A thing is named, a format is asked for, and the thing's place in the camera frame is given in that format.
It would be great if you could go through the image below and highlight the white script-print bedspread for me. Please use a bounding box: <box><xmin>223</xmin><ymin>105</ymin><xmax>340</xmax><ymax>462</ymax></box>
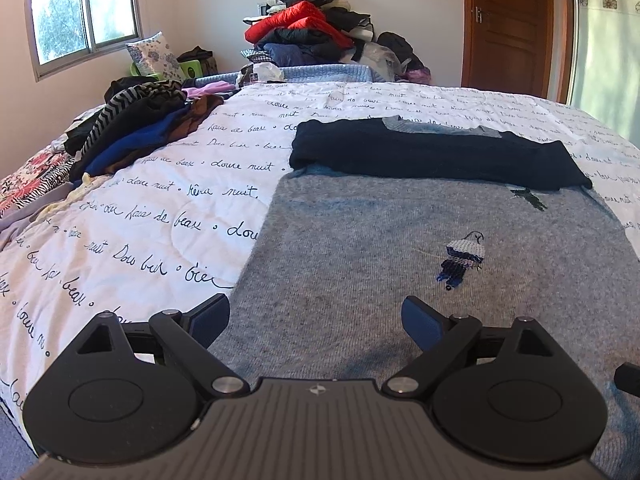
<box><xmin>1</xmin><ymin>81</ymin><xmax>639</xmax><ymax>427</ymax></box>

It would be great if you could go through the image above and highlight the sliding glass window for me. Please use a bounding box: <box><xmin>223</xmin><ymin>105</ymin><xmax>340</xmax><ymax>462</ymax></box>
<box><xmin>26</xmin><ymin>0</ymin><xmax>142</xmax><ymax>79</ymax></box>

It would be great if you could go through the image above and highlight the red jacket clothes heap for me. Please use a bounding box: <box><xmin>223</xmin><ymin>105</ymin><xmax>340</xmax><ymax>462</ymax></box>
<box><xmin>241</xmin><ymin>0</ymin><xmax>432</xmax><ymax>84</ymax></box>

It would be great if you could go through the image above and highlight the green plastic stool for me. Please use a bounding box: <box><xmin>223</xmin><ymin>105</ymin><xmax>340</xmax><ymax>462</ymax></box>
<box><xmin>130</xmin><ymin>60</ymin><xmax>203</xmax><ymax>79</ymax></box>

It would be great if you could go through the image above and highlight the brown wooden door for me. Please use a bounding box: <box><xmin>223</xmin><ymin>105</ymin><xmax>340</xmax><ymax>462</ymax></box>
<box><xmin>461</xmin><ymin>0</ymin><xmax>577</xmax><ymax>104</ymax></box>

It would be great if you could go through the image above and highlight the grey navy knit sweater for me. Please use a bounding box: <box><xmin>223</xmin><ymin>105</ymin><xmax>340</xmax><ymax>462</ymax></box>
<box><xmin>212</xmin><ymin>119</ymin><xmax>639</xmax><ymax>479</ymax></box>

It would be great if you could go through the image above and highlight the dark clothes pile on bed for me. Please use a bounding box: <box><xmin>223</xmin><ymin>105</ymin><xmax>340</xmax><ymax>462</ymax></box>
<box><xmin>68</xmin><ymin>80</ymin><xmax>231</xmax><ymax>182</ymax></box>

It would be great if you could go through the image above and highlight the light blue knit blanket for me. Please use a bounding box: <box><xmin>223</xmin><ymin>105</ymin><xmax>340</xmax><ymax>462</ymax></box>
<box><xmin>183</xmin><ymin>64</ymin><xmax>385</xmax><ymax>88</ymax></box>

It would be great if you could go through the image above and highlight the floral pillow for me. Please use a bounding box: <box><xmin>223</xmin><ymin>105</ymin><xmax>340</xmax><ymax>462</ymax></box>
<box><xmin>126</xmin><ymin>32</ymin><xmax>186</xmax><ymax>82</ymax></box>

